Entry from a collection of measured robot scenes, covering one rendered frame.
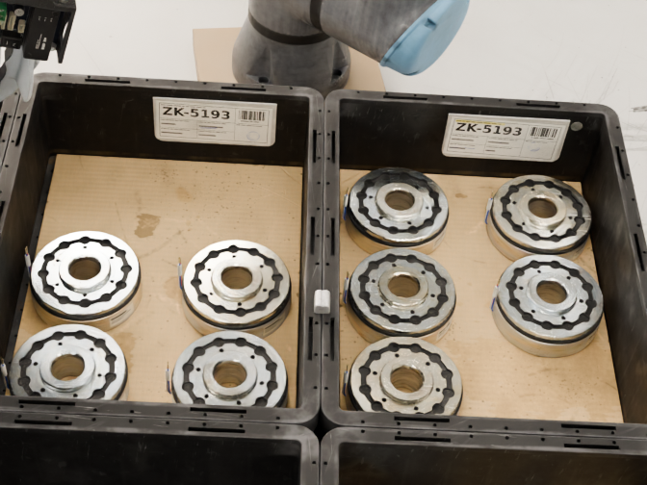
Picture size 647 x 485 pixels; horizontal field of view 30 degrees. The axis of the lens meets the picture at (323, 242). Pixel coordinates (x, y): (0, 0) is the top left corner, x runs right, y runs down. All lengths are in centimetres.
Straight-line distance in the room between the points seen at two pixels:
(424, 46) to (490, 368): 38
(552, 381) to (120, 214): 46
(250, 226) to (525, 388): 32
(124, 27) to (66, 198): 45
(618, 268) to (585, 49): 58
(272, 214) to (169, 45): 45
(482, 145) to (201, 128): 29
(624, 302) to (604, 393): 9
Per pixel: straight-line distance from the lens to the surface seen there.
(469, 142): 127
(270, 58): 149
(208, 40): 160
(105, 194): 126
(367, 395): 108
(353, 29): 137
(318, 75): 149
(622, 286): 117
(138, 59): 161
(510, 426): 100
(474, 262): 123
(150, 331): 115
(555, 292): 119
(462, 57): 165
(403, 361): 109
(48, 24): 90
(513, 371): 115
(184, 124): 126
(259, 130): 125
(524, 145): 128
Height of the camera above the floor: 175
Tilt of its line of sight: 49 degrees down
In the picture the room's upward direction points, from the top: 6 degrees clockwise
